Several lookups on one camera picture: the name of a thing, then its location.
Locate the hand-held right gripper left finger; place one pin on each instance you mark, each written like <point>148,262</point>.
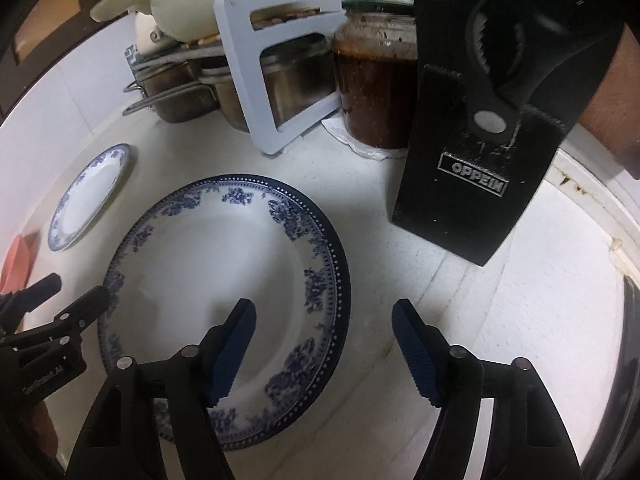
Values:
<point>232,355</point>

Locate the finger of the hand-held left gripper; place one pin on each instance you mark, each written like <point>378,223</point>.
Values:
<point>85,310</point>
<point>35,295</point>

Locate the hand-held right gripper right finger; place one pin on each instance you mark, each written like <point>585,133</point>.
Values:
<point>415,355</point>

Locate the large orange bowl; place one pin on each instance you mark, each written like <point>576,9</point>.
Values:
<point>17,260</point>

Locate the large blue floral plate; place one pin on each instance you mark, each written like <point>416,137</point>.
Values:
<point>200,260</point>

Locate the person's left hand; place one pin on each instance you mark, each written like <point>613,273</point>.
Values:
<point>32,430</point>

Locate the small blue floral plate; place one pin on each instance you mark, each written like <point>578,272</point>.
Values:
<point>87,195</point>

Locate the black knife block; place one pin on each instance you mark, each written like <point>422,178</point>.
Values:
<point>450,205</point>

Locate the glass jar of brown sauce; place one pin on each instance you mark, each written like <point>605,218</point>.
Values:
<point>375,95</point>

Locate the white dish rack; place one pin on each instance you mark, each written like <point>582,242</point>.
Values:
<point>240,85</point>

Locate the cream ladle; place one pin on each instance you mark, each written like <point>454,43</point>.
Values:
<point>115,5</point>

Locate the brown wall cabinet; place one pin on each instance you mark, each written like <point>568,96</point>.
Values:
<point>45,20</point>

